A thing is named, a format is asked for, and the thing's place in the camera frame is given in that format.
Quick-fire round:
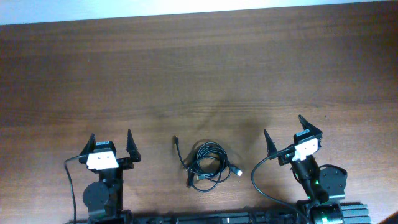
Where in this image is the left camera black cable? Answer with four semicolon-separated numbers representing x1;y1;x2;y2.
63;155;82;224

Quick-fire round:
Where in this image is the black cable silver plug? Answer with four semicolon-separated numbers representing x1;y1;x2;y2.
183;141;243;193

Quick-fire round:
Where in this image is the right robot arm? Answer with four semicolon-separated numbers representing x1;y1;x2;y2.
257;115;348;223

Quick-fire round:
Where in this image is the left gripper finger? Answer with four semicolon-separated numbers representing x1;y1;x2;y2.
126;129;140;159
80;133;96;156

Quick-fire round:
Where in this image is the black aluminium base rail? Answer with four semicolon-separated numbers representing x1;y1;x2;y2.
74;203;371;224

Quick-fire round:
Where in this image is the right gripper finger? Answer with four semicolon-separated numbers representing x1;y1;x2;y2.
264;129;277;156
298;114;322;134

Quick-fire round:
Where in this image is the camera black cable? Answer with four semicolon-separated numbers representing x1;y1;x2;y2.
251;146;308;224
63;155;82;224

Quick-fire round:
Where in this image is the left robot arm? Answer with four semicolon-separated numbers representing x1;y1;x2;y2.
79;130;141;224

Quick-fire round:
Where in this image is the short black cable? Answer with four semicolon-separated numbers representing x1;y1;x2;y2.
172;136;206;182

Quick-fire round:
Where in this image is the right camera black cable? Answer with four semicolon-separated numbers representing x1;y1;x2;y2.
251;146;308;224

